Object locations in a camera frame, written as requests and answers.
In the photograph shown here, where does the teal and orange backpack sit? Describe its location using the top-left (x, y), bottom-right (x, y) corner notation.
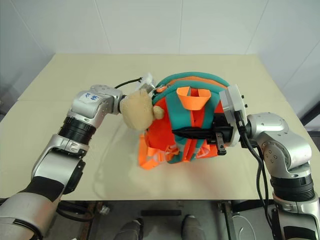
top-left (136, 71), bottom-right (232, 172)

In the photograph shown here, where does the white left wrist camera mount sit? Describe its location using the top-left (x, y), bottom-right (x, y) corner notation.
top-left (134, 72), bottom-right (158, 97)

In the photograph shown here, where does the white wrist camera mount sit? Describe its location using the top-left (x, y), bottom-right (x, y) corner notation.
top-left (134, 72), bottom-right (158, 97)
top-left (219, 84), bottom-right (249, 147)

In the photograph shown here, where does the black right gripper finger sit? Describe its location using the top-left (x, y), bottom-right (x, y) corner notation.
top-left (171, 127), bottom-right (216, 140)
top-left (215, 133), bottom-right (228, 157)

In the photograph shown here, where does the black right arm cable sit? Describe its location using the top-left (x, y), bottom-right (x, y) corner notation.
top-left (234, 109), bottom-right (274, 227)
top-left (254, 144), bottom-right (275, 226)

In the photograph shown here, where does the dark rounded shape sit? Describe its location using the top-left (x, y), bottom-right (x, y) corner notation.
top-left (180, 214), bottom-right (208, 240)
top-left (113, 217), bottom-right (145, 240)

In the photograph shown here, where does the black table frame crossbar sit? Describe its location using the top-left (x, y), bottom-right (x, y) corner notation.
top-left (56, 199), bottom-right (96, 222)
top-left (231, 199), bottom-right (274, 213)

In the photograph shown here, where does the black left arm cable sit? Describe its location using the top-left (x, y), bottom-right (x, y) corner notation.
top-left (114, 77), bottom-right (144, 90)

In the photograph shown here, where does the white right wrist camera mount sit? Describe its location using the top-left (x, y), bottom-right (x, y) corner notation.
top-left (219, 84), bottom-right (249, 147)

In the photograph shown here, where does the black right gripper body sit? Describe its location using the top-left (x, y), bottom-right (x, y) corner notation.
top-left (212, 112), bottom-right (235, 145)

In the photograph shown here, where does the rusty metal table leg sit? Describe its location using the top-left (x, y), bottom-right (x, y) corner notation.
top-left (86, 201), bottom-right (105, 240)

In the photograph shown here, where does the dark grey furniture piece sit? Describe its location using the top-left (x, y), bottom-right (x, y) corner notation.
top-left (0, 83), bottom-right (14, 122)
top-left (301, 98), bottom-right (320, 132)

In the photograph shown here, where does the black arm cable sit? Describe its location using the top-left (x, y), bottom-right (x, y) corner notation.
top-left (114, 77), bottom-right (144, 90)
top-left (254, 144), bottom-right (275, 226)
top-left (234, 109), bottom-right (274, 227)

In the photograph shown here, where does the thin white floor cable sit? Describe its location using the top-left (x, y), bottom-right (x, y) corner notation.
top-left (231, 214), bottom-right (254, 240)

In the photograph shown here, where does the beige plush toy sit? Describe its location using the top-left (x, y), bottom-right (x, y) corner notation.
top-left (119, 88), bottom-right (166, 131)

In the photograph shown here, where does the dark metal table leg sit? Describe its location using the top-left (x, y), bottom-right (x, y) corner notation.
top-left (219, 201), bottom-right (238, 240)

